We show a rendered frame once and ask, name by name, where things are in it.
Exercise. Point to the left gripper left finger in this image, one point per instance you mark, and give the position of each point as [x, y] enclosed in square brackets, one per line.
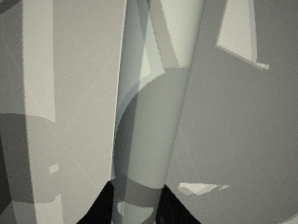
[101, 210]

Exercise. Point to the white long tube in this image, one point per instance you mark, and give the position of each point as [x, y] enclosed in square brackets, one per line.
[158, 47]

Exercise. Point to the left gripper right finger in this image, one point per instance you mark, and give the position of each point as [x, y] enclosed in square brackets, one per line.
[172, 211]

